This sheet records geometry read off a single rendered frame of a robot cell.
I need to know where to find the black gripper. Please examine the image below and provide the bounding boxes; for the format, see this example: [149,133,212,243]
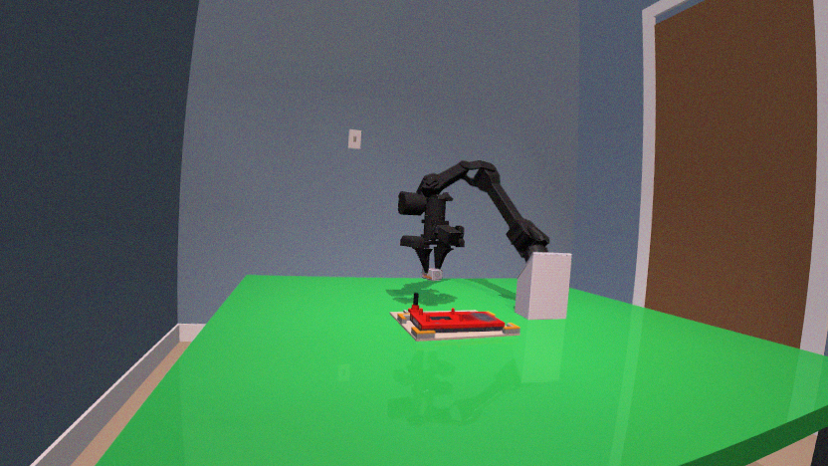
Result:
[400,216,465,273]

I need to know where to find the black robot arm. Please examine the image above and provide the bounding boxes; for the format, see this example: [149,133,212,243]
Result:
[398,160,549,262]

